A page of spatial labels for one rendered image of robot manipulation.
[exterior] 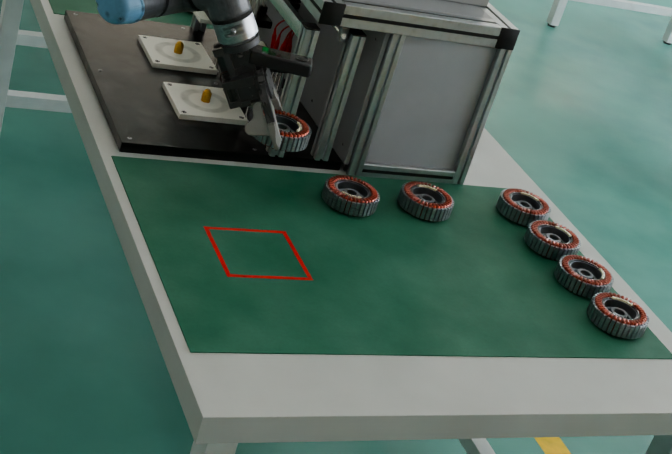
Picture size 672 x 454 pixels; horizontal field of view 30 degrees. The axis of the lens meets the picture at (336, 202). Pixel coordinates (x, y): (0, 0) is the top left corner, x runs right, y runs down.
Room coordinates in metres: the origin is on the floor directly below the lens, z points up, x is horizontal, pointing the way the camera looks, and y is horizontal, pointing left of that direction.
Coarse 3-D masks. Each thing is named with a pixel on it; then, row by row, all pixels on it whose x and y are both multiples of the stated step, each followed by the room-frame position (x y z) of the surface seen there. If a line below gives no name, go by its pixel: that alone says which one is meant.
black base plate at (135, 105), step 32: (96, 32) 2.63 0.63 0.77; (128, 32) 2.69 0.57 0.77; (160, 32) 2.75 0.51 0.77; (192, 32) 2.81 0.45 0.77; (96, 64) 2.46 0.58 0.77; (128, 64) 2.51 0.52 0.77; (128, 96) 2.35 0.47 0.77; (160, 96) 2.40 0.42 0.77; (128, 128) 2.21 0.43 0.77; (160, 128) 2.25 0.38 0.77; (192, 128) 2.30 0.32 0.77; (224, 128) 2.34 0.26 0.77; (224, 160) 2.24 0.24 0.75; (256, 160) 2.28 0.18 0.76; (288, 160) 2.31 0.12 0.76; (320, 160) 2.34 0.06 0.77
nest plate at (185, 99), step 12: (168, 84) 2.44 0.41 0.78; (180, 84) 2.46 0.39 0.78; (168, 96) 2.40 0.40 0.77; (180, 96) 2.40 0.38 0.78; (192, 96) 2.42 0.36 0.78; (216, 96) 2.46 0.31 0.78; (180, 108) 2.35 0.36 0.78; (192, 108) 2.36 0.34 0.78; (204, 108) 2.38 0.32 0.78; (216, 108) 2.40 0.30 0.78; (228, 108) 2.42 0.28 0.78; (240, 108) 2.44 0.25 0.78; (204, 120) 2.35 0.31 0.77; (216, 120) 2.36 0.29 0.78; (228, 120) 2.37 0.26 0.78; (240, 120) 2.38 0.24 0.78
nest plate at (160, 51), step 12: (144, 36) 2.66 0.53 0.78; (144, 48) 2.61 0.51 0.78; (156, 48) 2.62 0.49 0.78; (168, 48) 2.64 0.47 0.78; (192, 48) 2.68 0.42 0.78; (156, 60) 2.55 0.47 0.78; (168, 60) 2.57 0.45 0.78; (180, 60) 2.59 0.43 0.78; (192, 60) 2.61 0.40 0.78; (204, 60) 2.64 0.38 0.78; (204, 72) 2.59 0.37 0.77; (216, 72) 2.60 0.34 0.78
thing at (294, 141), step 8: (280, 112) 2.17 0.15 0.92; (288, 112) 2.18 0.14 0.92; (280, 120) 2.16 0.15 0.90; (288, 120) 2.17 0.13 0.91; (296, 120) 2.17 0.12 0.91; (280, 128) 2.14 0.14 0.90; (288, 128) 2.14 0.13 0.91; (296, 128) 2.15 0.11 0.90; (304, 128) 2.14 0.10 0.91; (256, 136) 2.09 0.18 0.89; (264, 136) 2.08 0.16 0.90; (288, 136) 2.09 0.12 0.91; (296, 136) 2.10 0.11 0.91; (304, 136) 2.11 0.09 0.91; (264, 144) 2.08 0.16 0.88; (272, 144) 2.08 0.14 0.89; (280, 144) 2.08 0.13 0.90; (288, 144) 2.08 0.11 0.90; (296, 144) 2.10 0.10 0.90; (304, 144) 2.11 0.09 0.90
